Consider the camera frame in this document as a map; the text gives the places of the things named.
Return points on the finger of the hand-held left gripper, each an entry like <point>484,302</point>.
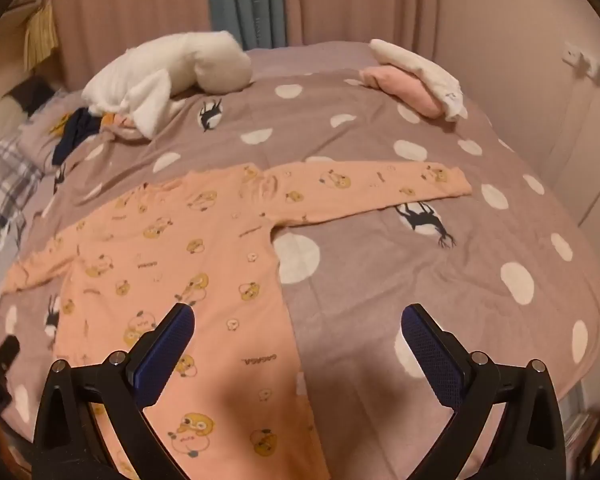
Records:
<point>5,352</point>

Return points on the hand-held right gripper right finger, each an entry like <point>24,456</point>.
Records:
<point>432,357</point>

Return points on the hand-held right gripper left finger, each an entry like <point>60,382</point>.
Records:
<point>166,355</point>

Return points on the peach printed baby pajama top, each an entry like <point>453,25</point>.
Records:
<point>180,240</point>

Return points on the mauve dotted bed cover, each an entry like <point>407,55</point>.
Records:
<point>380,260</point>

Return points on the plaid pillow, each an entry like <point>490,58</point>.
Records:
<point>0,195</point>

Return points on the stack of books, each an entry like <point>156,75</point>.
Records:
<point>595,432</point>

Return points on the navy dark clothing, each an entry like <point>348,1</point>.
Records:
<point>77,132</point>

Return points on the pink folded cloth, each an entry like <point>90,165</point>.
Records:
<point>405,87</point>

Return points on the white folded cloth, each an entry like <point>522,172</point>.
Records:
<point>425,72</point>

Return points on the white plush toy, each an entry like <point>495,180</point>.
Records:
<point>180,70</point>

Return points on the yellow woven cloth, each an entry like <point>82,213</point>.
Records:
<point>41,35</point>

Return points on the white power strip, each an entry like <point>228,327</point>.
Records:
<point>592,67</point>

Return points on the pink curtain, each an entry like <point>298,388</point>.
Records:
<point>130,10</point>
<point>380,0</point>

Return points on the grey folded blanket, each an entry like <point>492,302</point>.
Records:
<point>247,2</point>

